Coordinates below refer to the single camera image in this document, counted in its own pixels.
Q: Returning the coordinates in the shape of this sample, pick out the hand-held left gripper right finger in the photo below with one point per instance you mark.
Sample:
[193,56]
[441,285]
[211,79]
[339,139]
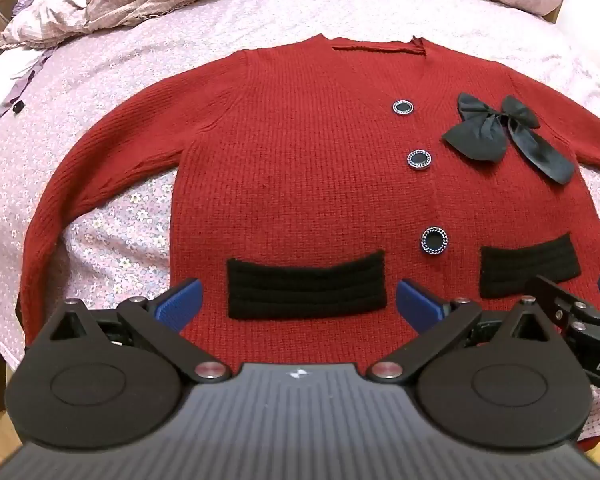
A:
[416,305]

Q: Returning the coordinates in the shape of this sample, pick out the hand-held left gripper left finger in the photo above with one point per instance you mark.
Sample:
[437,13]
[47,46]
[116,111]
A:
[180,302]

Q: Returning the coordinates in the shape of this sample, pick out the red knit cardigan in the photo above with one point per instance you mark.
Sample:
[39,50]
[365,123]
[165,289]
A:
[305,170]

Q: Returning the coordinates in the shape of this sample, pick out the pink floral bed sheet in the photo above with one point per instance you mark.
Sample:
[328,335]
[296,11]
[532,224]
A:
[130,85]

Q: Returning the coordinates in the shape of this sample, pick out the small black object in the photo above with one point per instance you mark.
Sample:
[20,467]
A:
[18,107]

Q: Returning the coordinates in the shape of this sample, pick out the lilac ruffled pillow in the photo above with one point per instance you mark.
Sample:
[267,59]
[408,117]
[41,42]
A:
[10,85]

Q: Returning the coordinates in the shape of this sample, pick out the wooden headboard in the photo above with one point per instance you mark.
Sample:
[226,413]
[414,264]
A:
[0,5]

